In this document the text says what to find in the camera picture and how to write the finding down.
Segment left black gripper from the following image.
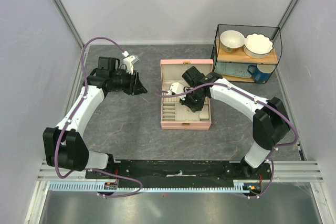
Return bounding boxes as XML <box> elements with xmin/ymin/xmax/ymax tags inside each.
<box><xmin>110</xmin><ymin>68</ymin><xmax>148</xmax><ymax>96</ymax></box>

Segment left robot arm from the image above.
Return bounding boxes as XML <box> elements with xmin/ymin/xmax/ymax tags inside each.
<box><xmin>43</xmin><ymin>55</ymin><xmax>147</xmax><ymax>178</ymax></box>

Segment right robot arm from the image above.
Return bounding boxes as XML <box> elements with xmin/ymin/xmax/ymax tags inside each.
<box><xmin>180</xmin><ymin>67</ymin><xmax>290</xmax><ymax>179</ymax></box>

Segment light blue tray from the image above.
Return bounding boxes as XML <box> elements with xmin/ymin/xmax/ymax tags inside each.
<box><xmin>214</xmin><ymin>62</ymin><xmax>251</xmax><ymax>78</ymax></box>

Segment white round bowl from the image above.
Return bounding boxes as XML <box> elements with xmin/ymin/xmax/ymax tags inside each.
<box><xmin>219</xmin><ymin>30</ymin><xmax>245</xmax><ymax>53</ymax></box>

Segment dark blue mug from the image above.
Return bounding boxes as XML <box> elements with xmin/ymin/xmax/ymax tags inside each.
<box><xmin>247</xmin><ymin>65</ymin><xmax>275</xmax><ymax>84</ymax></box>

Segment white scalloped bowl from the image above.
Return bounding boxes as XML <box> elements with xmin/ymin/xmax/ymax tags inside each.
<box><xmin>243</xmin><ymin>34</ymin><xmax>274</xmax><ymax>59</ymax></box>

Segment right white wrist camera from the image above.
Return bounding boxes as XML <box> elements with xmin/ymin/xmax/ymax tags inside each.
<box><xmin>169</xmin><ymin>82</ymin><xmax>185</xmax><ymax>94</ymax></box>

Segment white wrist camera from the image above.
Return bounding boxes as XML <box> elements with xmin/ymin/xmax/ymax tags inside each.
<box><xmin>169</xmin><ymin>82</ymin><xmax>185</xmax><ymax>94</ymax></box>
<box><xmin>123</xmin><ymin>55</ymin><xmax>139</xmax><ymax>74</ymax></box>

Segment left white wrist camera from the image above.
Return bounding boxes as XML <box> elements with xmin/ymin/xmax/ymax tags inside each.
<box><xmin>123</xmin><ymin>55</ymin><xmax>139</xmax><ymax>74</ymax></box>

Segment black wire shelf rack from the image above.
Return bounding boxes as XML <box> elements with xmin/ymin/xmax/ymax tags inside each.
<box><xmin>211</xmin><ymin>24</ymin><xmax>282</xmax><ymax>84</ymax></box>

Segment blue slotted cable duct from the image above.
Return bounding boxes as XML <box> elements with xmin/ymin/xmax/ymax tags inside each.
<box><xmin>48</xmin><ymin>181</ymin><xmax>257</xmax><ymax>193</ymax></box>

